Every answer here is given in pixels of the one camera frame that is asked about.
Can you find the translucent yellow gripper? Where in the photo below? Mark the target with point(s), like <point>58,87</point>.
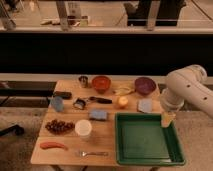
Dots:
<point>167,118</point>

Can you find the white plastic cup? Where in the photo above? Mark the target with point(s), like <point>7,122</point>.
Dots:
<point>83,128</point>

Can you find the dark red grape bunch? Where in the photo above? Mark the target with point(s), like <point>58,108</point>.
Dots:
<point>59,127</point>

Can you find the orange carrot toy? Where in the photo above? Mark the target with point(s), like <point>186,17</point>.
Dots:
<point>48,145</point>

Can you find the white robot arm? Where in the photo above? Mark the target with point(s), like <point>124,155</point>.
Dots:
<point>187,84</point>

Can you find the blue plastic cup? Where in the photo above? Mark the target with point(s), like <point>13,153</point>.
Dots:
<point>57,103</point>

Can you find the grey blue cloth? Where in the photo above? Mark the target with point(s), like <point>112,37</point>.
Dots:
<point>145,105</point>

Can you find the green plastic tray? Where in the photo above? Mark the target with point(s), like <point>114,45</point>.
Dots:
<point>140,140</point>

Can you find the purple bowl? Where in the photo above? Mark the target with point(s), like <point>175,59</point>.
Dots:
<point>145,85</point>

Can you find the yellow apple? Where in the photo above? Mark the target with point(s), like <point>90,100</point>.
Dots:
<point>122,102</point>

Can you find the yellow banana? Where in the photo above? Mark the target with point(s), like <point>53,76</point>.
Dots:
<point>122,91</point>

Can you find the red bowl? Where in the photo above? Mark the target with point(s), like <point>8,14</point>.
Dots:
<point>101,84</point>

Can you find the wooden table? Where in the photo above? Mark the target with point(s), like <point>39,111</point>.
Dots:
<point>106,134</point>

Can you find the silver metal fork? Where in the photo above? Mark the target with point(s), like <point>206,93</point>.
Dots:
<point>84,153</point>

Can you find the black rectangular block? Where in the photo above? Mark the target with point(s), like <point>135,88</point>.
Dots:
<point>63,95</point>

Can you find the black handled utensil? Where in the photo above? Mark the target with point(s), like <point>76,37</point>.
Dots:
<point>100,100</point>

